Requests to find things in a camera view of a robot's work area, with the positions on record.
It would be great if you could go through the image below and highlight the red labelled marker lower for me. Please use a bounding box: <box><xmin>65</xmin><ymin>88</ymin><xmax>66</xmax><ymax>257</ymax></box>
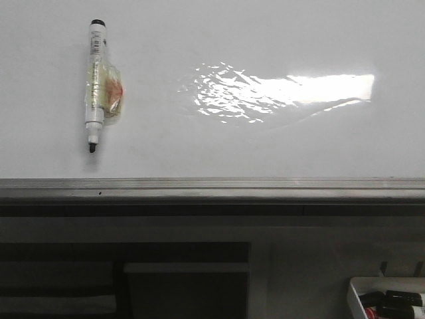
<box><xmin>359</xmin><ymin>291</ymin><xmax>424</xmax><ymax>319</ymax></box>

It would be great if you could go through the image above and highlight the black capped marker upper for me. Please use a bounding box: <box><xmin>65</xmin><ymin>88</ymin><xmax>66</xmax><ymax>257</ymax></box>
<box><xmin>385</xmin><ymin>290</ymin><xmax>425</xmax><ymax>307</ymax></box>

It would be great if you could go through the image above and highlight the white marker with taped magnet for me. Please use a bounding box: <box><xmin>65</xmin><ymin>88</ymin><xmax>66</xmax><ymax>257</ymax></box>
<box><xmin>84</xmin><ymin>19</ymin><xmax>124</xmax><ymax>154</ymax></box>

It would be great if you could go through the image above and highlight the white marker tray box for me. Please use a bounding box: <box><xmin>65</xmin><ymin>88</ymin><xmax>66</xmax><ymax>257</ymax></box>
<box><xmin>347</xmin><ymin>276</ymin><xmax>424</xmax><ymax>319</ymax></box>

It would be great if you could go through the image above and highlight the white whiteboard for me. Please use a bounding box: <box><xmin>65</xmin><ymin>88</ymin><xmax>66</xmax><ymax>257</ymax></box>
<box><xmin>1</xmin><ymin>1</ymin><xmax>424</xmax><ymax>178</ymax></box>

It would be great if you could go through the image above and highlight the aluminium whiteboard tray rail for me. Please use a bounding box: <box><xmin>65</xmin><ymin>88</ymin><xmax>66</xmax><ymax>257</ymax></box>
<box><xmin>1</xmin><ymin>177</ymin><xmax>424</xmax><ymax>205</ymax></box>

